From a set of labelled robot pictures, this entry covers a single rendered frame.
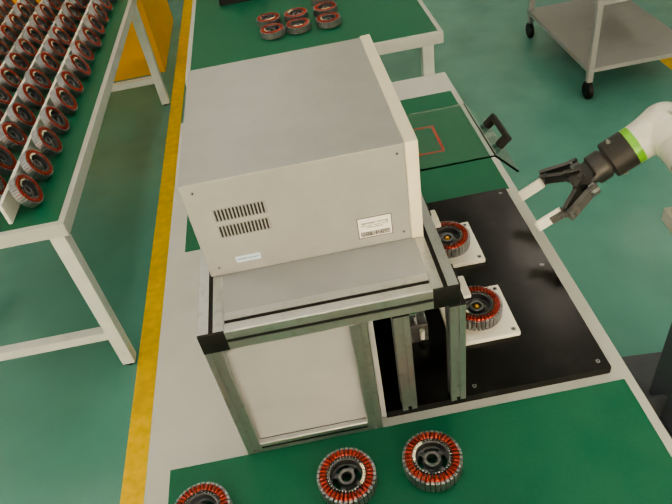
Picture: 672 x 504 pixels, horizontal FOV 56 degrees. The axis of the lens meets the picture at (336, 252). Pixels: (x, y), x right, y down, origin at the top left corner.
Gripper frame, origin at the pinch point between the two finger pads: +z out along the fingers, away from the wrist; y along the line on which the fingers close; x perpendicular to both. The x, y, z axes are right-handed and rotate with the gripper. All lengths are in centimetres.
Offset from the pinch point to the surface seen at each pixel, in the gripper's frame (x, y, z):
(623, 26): -107, 230, -90
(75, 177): 64, 68, 119
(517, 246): -4.5, -4.0, 7.8
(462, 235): 6.4, -2.1, 16.9
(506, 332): 0.1, -31.4, 17.7
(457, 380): 10, -45, 28
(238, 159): 70, -34, 31
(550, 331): -5.7, -32.0, 10.1
